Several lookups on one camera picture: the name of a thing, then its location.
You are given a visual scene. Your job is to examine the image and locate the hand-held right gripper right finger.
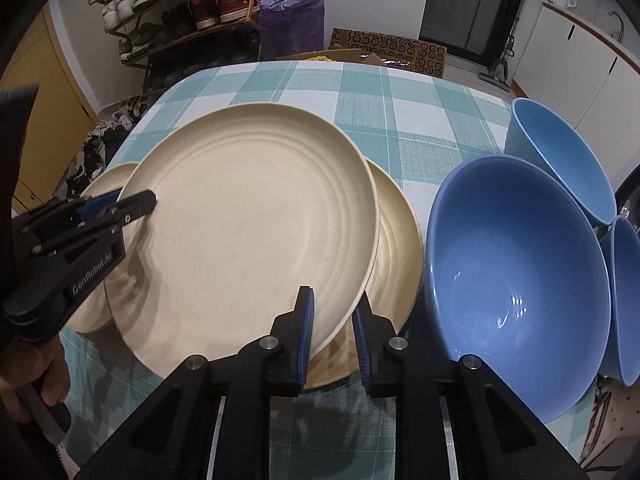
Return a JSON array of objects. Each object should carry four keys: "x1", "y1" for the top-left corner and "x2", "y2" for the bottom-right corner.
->
[{"x1": 351, "y1": 292, "x2": 591, "y2": 480}]

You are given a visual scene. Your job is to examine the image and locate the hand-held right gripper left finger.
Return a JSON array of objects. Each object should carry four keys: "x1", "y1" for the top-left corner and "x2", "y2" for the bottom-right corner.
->
[{"x1": 74, "y1": 286, "x2": 316, "y2": 480}]

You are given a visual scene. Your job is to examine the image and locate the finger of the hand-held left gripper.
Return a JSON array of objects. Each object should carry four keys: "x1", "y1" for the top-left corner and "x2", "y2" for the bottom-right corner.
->
[{"x1": 17, "y1": 190, "x2": 158, "y2": 261}]

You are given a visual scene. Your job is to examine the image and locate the large beige ridged plate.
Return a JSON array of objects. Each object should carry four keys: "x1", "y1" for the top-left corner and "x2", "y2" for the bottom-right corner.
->
[{"x1": 111, "y1": 104, "x2": 382, "y2": 380}]

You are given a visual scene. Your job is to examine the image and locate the blue bowl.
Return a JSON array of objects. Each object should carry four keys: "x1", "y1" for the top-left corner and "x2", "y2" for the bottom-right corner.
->
[
  {"x1": 424, "y1": 155, "x2": 612, "y2": 423},
  {"x1": 504, "y1": 98, "x2": 618, "y2": 228},
  {"x1": 597, "y1": 215, "x2": 640, "y2": 387}
]

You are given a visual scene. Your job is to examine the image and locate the person's left hand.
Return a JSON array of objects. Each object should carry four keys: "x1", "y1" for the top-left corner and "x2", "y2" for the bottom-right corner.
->
[{"x1": 0, "y1": 340, "x2": 72, "y2": 408}]

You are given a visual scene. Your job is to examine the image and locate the heap of dark shoes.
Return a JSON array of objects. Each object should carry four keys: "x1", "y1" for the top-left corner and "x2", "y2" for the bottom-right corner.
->
[{"x1": 65, "y1": 95, "x2": 151, "y2": 198}]

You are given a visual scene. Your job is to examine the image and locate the yellow wooden cabinet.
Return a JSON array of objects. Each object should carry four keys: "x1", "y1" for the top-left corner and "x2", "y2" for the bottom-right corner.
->
[{"x1": 0, "y1": 7, "x2": 101, "y2": 216}]

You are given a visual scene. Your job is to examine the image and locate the rows of assorted shoes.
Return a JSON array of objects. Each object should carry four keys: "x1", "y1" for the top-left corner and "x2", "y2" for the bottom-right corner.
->
[{"x1": 89, "y1": 0, "x2": 253, "y2": 61}]

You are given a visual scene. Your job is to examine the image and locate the plain brown cardboard box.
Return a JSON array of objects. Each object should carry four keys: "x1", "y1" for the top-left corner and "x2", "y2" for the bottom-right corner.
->
[{"x1": 275, "y1": 49, "x2": 386, "y2": 67}]

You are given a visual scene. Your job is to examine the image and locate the teal checked tablecloth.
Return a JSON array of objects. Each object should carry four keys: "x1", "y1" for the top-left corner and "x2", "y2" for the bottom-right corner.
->
[{"x1": 60, "y1": 60, "x2": 601, "y2": 480}]

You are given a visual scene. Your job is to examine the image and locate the purple plastic bag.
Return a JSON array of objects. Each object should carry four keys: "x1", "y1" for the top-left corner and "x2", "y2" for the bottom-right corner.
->
[{"x1": 258, "y1": 0, "x2": 326, "y2": 61}]

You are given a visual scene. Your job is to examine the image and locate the white pegboard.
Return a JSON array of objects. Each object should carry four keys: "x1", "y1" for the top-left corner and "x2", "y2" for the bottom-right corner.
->
[{"x1": 575, "y1": 375, "x2": 640, "y2": 468}]

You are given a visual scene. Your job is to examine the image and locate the patterned cardboard box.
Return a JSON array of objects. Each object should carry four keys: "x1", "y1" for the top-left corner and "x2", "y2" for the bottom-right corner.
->
[{"x1": 327, "y1": 27, "x2": 448, "y2": 80}]

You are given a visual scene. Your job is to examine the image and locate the grey floor mop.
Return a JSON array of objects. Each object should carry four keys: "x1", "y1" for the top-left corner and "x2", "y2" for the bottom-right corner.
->
[{"x1": 477, "y1": 35, "x2": 516, "y2": 92}]

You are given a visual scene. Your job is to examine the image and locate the white cabinet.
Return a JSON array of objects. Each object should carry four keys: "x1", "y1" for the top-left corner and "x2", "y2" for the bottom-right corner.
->
[{"x1": 512, "y1": 2, "x2": 640, "y2": 133}]

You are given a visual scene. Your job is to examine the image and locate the dark glass door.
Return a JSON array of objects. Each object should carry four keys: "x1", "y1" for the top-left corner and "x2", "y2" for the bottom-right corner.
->
[{"x1": 419, "y1": 0, "x2": 531, "y2": 68}]

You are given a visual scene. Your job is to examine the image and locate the metal faucet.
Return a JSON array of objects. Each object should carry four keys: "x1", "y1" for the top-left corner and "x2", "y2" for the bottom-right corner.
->
[{"x1": 607, "y1": 10, "x2": 627, "y2": 41}]

